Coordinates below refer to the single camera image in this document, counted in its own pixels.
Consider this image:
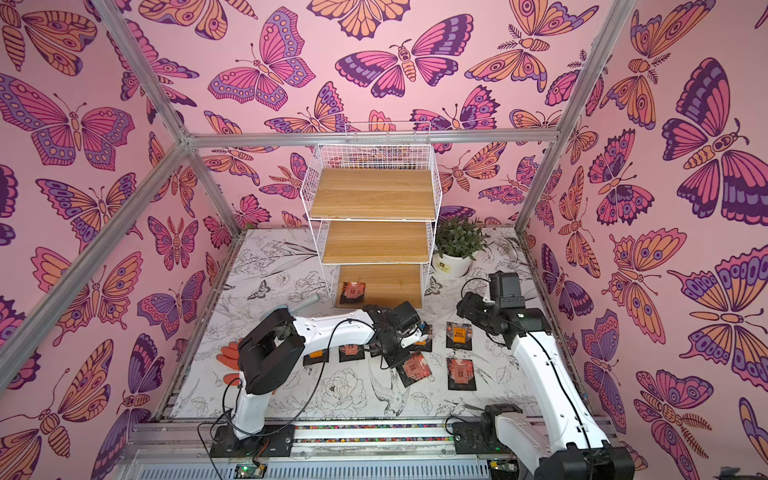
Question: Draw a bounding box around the red work glove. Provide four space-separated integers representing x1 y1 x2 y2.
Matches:
216 341 240 385

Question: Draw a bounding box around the red tea bag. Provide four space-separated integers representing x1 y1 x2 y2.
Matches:
339 282 366 305
338 344 365 363
446 358 477 391
396 352 432 388

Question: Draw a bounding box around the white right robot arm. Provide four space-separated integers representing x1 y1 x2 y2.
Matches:
456 271 635 479

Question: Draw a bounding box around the white wire three-tier shelf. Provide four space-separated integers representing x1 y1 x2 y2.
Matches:
300 144 442 309

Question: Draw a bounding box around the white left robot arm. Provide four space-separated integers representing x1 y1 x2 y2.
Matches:
228 302 427 440

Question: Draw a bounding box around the orange-label tea bag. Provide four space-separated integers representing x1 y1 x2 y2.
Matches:
445 322 473 350
412 324 434 352
303 349 329 366

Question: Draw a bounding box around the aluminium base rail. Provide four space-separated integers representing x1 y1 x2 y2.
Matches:
119 416 625 480

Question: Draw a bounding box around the potted green plant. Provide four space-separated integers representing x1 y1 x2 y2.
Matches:
432 218 488 278

